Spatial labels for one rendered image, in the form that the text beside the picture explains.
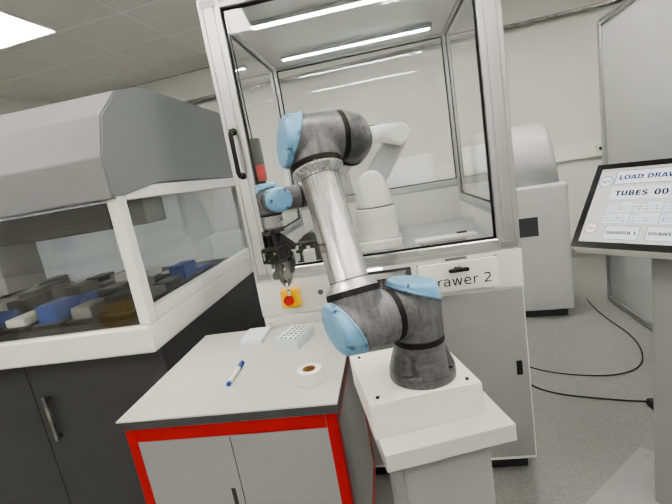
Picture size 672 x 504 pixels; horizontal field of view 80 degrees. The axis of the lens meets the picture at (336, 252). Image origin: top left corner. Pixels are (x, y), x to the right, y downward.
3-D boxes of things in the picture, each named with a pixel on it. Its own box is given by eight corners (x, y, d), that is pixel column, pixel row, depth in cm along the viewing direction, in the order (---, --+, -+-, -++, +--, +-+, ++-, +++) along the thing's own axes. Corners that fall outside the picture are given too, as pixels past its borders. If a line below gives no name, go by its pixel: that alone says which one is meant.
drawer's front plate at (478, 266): (500, 285, 148) (497, 256, 146) (420, 295, 152) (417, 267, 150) (498, 283, 149) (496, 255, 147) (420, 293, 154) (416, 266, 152)
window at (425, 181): (495, 237, 148) (469, -50, 130) (273, 268, 160) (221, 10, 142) (495, 237, 148) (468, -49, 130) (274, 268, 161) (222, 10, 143)
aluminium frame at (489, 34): (521, 247, 146) (495, -74, 126) (255, 283, 160) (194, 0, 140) (467, 216, 238) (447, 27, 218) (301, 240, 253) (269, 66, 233)
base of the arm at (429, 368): (469, 379, 87) (465, 337, 85) (405, 397, 84) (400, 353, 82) (436, 352, 102) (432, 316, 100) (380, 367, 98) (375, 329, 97)
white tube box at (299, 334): (298, 349, 136) (296, 339, 135) (277, 348, 139) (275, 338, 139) (314, 334, 147) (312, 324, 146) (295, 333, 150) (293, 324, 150)
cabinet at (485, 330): (542, 471, 163) (528, 285, 148) (299, 485, 178) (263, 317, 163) (484, 361, 256) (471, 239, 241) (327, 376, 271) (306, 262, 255)
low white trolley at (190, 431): (380, 640, 115) (337, 402, 100) (181, 640, 124) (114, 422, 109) (381, 483, 171) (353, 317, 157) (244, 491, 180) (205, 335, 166)
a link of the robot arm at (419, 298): (456, 333, 88) (451, 274, 85) (405, 351, 83) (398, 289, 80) (423, 319, 99) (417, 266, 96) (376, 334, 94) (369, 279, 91)
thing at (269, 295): (524, 285, 149) (521, 247, 146) (262, 317, 163) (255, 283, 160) (469, 239, 241) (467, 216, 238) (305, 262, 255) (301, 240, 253)
